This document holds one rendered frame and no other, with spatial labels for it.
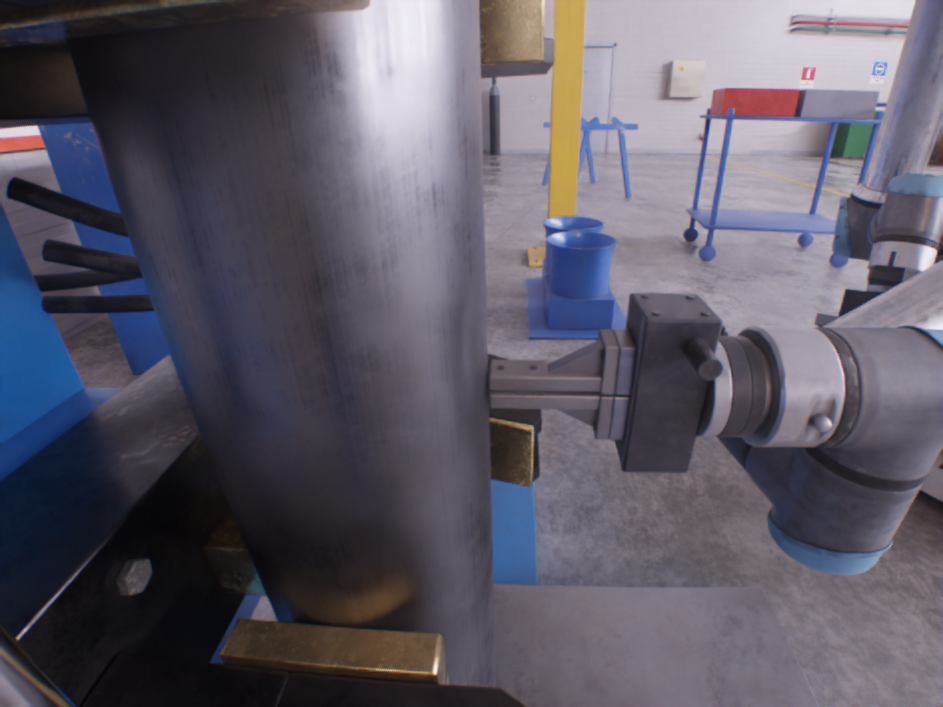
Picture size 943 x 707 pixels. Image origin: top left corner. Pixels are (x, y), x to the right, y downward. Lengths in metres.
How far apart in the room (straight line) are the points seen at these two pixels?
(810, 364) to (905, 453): 0.10
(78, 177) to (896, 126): 2.25
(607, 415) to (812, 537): 0.22
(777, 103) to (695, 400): 2.94
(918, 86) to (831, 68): 11.57
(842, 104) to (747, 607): 2.89
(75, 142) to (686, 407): 1.86
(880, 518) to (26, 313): 0.81
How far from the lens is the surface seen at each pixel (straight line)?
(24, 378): 0.65
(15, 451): 0.62
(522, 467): 0.59
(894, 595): 1.29
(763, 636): 0.91
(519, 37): 0.44
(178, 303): 0.27
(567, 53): 2.82
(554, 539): 1.12
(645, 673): 0.82
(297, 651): 0.40
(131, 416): 0.57
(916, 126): 1.35
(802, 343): 0.37
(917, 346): 0.42
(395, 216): 0.22
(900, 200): 1.01
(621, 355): 0.32
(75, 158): 1.95
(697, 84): 11.45
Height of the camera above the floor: 0.87
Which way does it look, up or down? 26 degrees down
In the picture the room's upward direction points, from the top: 1 degrees counter-clockwise
